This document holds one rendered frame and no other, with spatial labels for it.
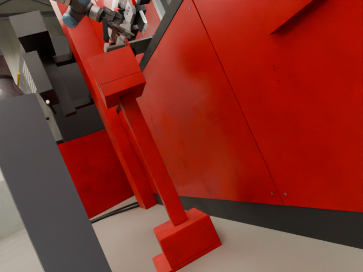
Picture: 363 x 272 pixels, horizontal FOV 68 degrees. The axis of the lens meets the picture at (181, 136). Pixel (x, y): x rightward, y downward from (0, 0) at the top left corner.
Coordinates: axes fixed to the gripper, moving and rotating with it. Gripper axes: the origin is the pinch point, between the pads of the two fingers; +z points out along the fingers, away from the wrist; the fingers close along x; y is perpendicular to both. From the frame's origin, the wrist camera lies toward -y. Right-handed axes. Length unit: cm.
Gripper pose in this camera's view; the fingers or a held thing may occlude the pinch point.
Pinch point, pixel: (132, 37)
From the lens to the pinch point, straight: 160.7
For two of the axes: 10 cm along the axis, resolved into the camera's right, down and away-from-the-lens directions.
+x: -1.7, -0.6, 9.8
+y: 4.4, -9.0, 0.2
